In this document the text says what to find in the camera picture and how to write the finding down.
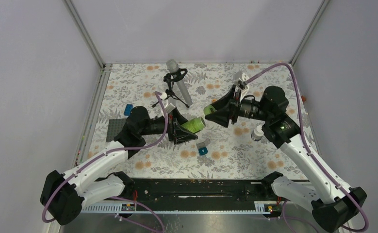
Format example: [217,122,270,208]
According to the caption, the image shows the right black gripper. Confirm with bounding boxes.
[205,84,272,128]

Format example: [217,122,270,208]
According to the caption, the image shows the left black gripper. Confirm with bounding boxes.
[140,108,198,144]

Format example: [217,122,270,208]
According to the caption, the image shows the green pill bottle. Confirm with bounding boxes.
[181,117,206,133]

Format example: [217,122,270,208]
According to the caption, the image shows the white cap pill bottle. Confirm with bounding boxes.
[251,125,264,141]

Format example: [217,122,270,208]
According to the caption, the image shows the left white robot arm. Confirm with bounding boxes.
[40,104,205,226]

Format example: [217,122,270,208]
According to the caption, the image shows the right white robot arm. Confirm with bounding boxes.
[204,86,367,233]

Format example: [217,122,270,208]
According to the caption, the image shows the floral table mat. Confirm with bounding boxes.
[88,63,306,180]

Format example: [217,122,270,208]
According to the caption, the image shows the blue lego brick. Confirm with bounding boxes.
[123,104,133,117]

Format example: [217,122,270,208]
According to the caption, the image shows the black microphone tripod stand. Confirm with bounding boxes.
[163,73,186,107]

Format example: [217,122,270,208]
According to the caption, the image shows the grey lego baseplate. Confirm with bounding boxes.
[106,118,126,142]

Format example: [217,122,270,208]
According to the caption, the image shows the grey microphone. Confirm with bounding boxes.
[166,59,193,108]

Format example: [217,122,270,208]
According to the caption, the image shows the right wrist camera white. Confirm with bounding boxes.
[233,71,250,99]

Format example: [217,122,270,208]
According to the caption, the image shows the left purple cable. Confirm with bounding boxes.
[41,91,170,223]

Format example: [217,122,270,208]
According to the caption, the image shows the purple cable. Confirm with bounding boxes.
[245,62,369,233]
[41,91,170,223]

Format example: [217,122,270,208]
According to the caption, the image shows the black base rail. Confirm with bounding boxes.
[119,178,285,207]

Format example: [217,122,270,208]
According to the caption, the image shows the white cable duct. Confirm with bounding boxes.
[81,201,280,215]

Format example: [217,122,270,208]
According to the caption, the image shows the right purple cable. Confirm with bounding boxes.
[245,62,369,233]

